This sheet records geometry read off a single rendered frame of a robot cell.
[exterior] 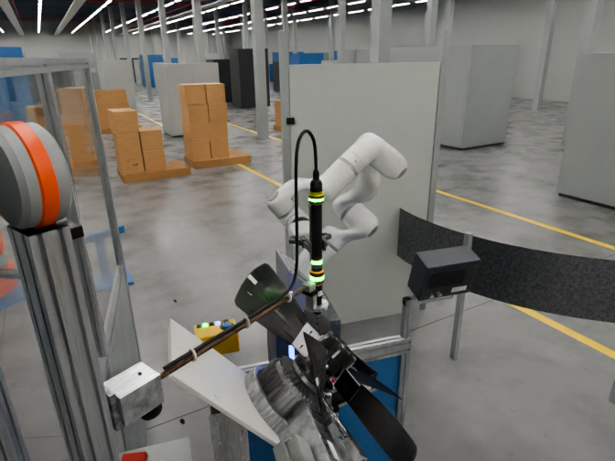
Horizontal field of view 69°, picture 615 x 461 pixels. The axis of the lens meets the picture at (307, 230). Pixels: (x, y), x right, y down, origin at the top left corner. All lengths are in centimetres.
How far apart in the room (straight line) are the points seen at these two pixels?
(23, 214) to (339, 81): 263
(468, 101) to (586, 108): 384
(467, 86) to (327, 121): 795
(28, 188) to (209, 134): 876
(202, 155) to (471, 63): 604
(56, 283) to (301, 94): 248
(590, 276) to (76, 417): 274
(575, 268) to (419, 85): 156
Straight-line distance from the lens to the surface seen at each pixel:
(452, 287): 208
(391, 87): 332
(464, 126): 1101
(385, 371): 220
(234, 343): 180
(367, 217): 200
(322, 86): 313
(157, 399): 104
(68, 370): 88
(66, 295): 83
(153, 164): 881
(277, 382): 136
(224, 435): 138
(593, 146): 759
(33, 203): 73
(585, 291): 313
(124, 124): 863
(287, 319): 136
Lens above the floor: 204
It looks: 21 degrees down
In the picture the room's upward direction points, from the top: 1 degrees counter-clockwise
